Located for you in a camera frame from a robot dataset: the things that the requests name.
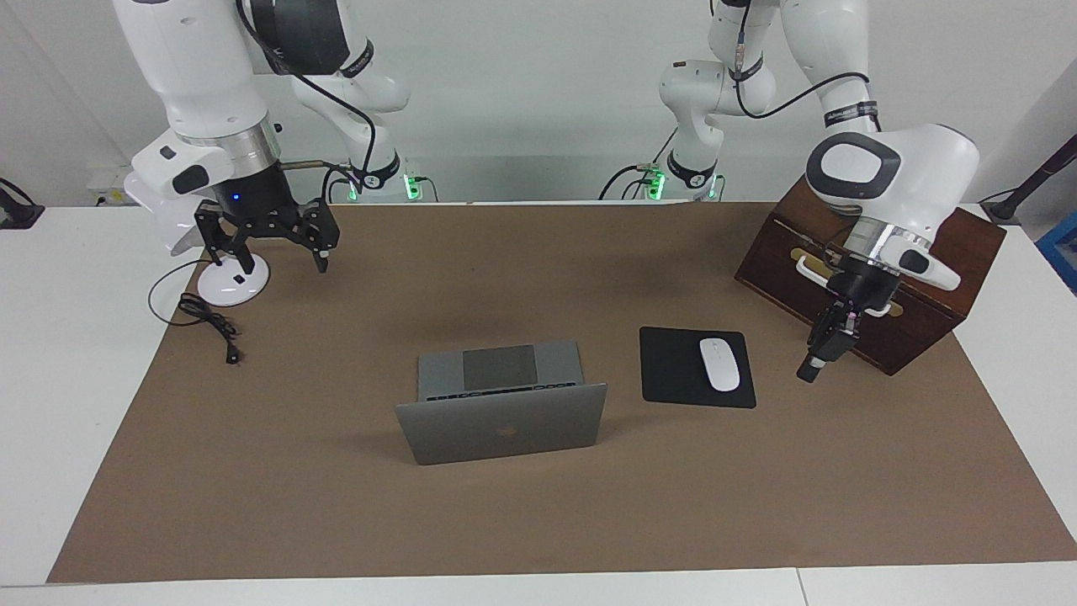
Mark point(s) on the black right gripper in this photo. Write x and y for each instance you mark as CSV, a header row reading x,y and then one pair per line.
x,y
252,194

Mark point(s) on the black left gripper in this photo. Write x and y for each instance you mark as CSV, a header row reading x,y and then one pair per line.
x,y
867,284

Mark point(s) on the grey Apple laptop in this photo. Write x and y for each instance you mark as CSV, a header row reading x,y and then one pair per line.
x,y
505,429

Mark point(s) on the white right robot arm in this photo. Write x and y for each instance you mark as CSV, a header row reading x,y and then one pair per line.
x,y
193,67

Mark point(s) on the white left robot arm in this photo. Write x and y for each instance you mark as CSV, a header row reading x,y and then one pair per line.
x,y
909,177

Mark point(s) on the white desk lamp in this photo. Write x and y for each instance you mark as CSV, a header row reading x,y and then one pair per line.
x,y
236,290

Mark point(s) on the dark brown wooden box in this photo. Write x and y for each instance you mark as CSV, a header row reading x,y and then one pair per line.
x,y
925,328

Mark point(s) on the white computer mouse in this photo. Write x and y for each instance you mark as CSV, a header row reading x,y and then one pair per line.
x,y
719,364

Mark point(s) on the black mouse pad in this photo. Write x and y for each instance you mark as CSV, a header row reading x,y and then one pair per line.
x,y
669,370

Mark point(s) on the blue box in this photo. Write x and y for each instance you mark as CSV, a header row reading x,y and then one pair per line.
x,y
1062,252

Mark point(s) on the black stand leg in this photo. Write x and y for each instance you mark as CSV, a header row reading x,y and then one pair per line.
x,y
1043,172

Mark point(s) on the large brown table mat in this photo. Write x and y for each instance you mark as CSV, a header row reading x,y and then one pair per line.
x,y
505,522

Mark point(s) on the black clamp mount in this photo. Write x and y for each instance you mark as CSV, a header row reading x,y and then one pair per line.
x,y
17,217

